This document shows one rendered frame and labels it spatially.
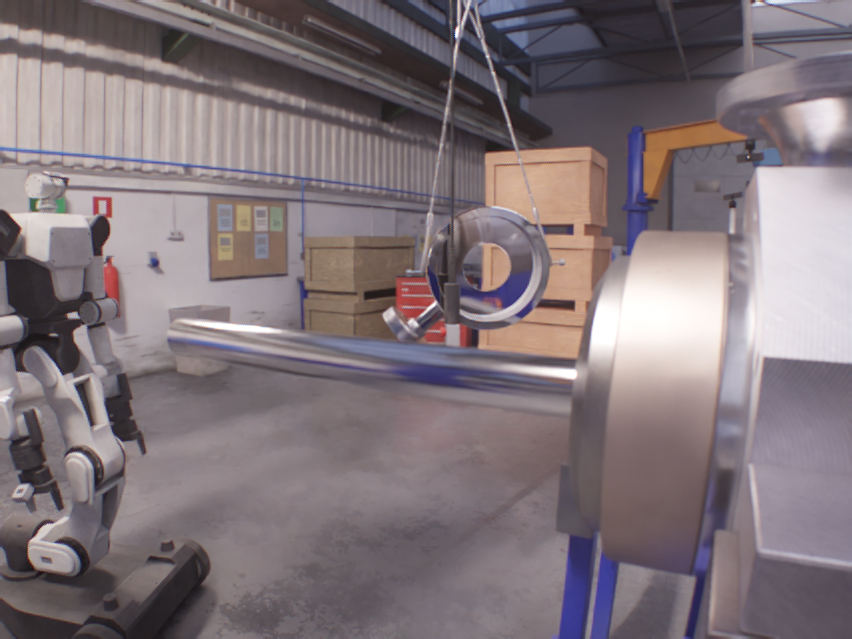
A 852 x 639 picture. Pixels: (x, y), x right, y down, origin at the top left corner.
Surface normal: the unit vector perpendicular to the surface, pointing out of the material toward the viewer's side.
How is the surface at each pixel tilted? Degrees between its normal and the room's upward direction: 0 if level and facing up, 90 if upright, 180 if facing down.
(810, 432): 90
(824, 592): 90
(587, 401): 80
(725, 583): 0
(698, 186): 90
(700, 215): 90
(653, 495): 100
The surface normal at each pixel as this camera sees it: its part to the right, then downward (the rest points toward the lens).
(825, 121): -0.67, 0.60
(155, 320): 0.86, 0.07
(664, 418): -0.48, -0.06
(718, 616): 0.00, -0.99
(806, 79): -0.80, 0.08
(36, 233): 0.65, 0.02
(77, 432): -0.07, 0.14
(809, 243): -0.35, -0.62
